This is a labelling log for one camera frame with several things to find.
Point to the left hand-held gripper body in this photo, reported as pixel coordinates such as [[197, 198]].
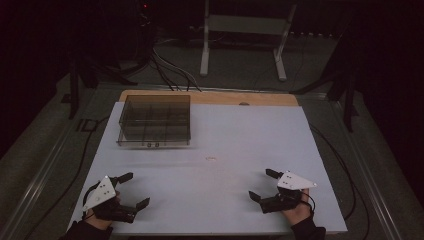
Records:
[[100, 194]]

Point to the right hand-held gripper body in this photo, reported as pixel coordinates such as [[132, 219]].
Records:
[[293, 182]]

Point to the person's left hand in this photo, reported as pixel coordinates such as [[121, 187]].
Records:
[[100, 222]]

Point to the person's right hand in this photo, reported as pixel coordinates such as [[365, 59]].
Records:
[[299, 213]]

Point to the white table cover sheet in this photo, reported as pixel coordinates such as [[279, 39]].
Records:
[[233, 140]]

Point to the dark transparent compartment box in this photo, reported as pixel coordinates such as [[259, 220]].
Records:
[[155, 121]]

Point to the black tripod stand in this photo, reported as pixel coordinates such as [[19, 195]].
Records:
[[348, 100], [74, 90]]

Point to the white metal stand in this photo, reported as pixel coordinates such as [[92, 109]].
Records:
[[245, 25]]

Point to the dark device with red light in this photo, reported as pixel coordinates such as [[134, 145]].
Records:
[[145, 20]]

